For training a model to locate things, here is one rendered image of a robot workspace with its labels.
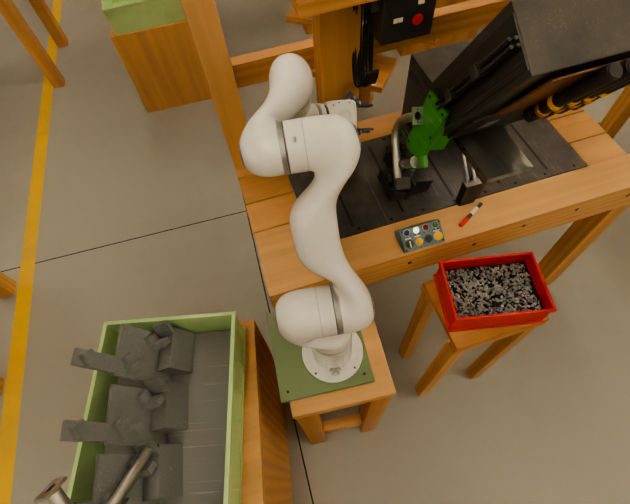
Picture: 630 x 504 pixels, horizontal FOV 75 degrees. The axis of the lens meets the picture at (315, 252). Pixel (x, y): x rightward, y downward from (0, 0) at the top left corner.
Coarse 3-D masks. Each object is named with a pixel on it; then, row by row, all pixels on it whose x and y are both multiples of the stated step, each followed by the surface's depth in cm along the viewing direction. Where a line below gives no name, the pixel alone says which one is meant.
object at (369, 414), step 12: (360, 408) 169; (372, 408) 140; (384, 408) 146; (300, 420) 130; (312, 420) 135; (336, 420) 177; (348, 420) 176; (360, 420) 176; (372, 420) 166; (312, 432) 159; (324, 432) 178; (312, 444) 193
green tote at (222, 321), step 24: (240, 336) 132; (240, 360) 130; (96, 384) 119; (240, 384) 127; (96, 408) 118; (240, 408) 125; (240, 432) 122; (240, 456) 119; (72, 480) 106; (240, 480) 116
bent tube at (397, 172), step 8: (416, 112) 134; (400, 120) 139; (408, 120) 136; (416, 120) 132; (400, 128) 143; (392, 136) 145; (392, 144) 146; (392, 152) 147; (392, 160) 148; (400, 176) 147
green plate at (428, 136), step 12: (432, 96) 127; (432, 108) 128; (444, 108) 123; (432, 120) 129; (444, 120) 124; (420, 132) 135; (432, 132) 129; (408, 144) 143; (420, 144) 136; (432, 144) 132; (444, 144) 136
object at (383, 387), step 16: (368, 336) 132; (368, 352) 129; (384, 368) 126; (368, 384) 124; (384, 384) 124; (304, 400) 123; (320, 400) 123; (336, 400) 122; (352, 400) 122; (368, 400) 123; (304, 416) 123
